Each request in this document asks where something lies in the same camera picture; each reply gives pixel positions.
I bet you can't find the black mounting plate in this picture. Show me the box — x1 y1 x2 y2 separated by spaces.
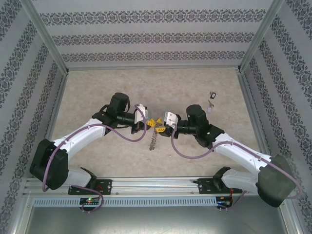
196 178 243 195
68 178 114 196

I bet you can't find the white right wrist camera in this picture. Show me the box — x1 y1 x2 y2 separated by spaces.
163 110 181 126

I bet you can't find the aluminium frame post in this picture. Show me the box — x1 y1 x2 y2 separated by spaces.
20 0 69 74
280 202 302 234
237 0 285 73
8 191 33 234

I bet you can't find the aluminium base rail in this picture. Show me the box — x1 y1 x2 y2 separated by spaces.
24 177 289 197

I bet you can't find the aluminium side rail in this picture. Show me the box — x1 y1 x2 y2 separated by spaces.
44 72 69 141
237 70 272 157

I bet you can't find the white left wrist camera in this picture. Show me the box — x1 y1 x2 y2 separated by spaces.
133 104 150 123

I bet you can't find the silver chain necklace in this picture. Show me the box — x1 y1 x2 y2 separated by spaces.
149 120 160 152

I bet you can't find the white slotted cable duct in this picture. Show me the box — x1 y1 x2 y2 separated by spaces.
32 196 233 208

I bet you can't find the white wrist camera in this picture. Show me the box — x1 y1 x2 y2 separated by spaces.
163 110 181 126
133 104 150 123

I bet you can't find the small circuit board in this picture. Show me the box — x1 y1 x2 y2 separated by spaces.
216 195 234 207
79 197 101 205

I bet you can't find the purple cable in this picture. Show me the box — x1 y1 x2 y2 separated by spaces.
170 123 303 211
42 104 150 214

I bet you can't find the grey metal sheet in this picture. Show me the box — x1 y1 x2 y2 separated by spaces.
24 206 287 234

